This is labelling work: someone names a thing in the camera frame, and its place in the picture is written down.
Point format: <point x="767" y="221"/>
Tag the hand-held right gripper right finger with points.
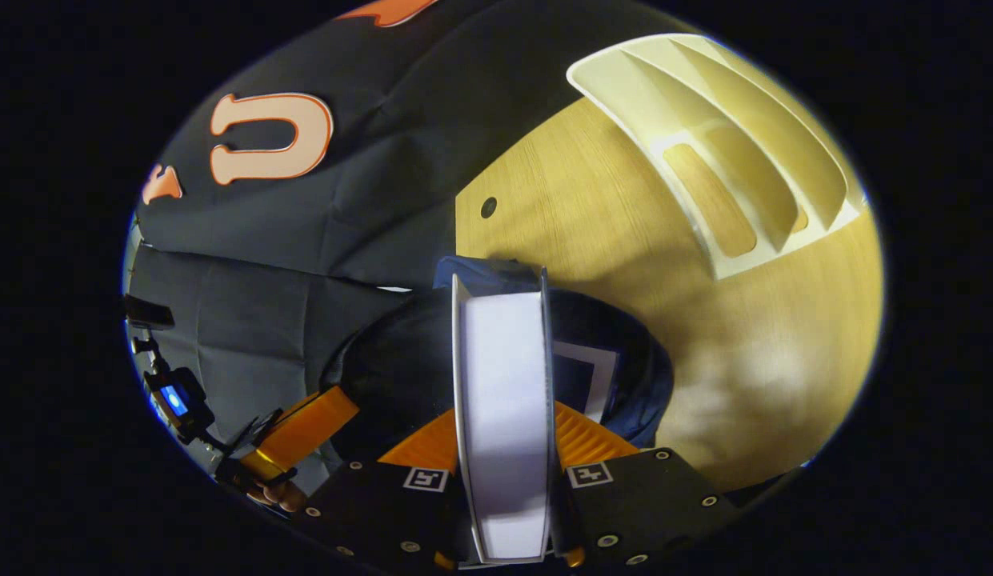
<point x="624" y="512"/>

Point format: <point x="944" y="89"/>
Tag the blue cover book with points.
<point x="584" y="376"/>

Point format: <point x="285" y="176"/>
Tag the black camera on stand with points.
<point x="176" y="400"/>

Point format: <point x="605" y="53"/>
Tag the white spine book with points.
<point x="504" y="400"/>

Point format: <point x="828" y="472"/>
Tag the white bookshelf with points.
<point x="704" y="104"/>

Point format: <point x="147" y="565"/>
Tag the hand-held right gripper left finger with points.
<point x="384" y="512"/>

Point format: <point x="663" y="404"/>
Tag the blue schoolbag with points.
<point x="400" y="360"/>

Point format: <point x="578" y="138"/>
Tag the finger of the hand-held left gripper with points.
<point x="304" y="428"/>

